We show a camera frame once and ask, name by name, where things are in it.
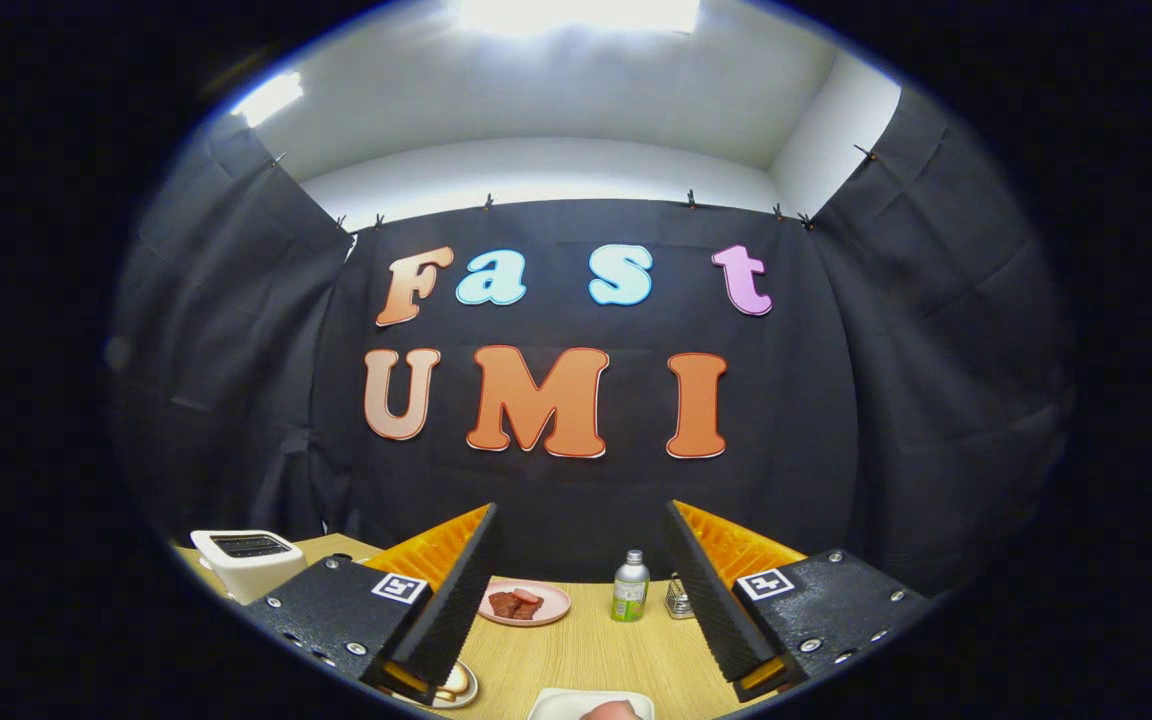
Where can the black backdrop cloth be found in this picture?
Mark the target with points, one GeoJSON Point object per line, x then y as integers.
{"type": "Point", "coordinates": [836, 400]}

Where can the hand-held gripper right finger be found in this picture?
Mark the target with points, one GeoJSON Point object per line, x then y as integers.
{"type": "Point", "coordinates": [711, 600]}

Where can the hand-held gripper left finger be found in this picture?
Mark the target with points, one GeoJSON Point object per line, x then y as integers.
{"type": "Point", "coordinates": [456, 600]}

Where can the small ceiling light panel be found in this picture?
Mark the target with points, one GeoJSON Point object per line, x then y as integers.
{"type": "Point", "coordinates": [268, 98]}

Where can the red food strip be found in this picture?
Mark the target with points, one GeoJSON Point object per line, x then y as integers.
{"type": "Point", "coordinates": [528, 596]}

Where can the large ceiling light panel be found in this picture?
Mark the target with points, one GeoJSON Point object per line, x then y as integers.
{"type": "Point", "coordinates": [576, 14]}

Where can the pink oval plate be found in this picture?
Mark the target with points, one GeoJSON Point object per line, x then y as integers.
{"type": "Point", "coordinates": [554, 606]}

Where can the white square plate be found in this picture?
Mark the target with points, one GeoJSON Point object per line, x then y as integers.
{"type": "Point", "coordinates": [561, 705]}

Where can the green label metal bottle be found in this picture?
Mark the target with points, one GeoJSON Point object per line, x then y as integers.
{"type": "Point", "coordinates": [629, 598]}

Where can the white toaster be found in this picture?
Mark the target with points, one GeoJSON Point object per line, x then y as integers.
{"type": "Point", "coordinates": [246, 578]}

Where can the round white plate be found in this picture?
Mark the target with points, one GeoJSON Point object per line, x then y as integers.
{"type": "Point", "coordinates": [473, 690]}

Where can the brown meat slices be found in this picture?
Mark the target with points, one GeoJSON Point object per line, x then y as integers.
{"type": "Point", "coordinates": [508, 606]}

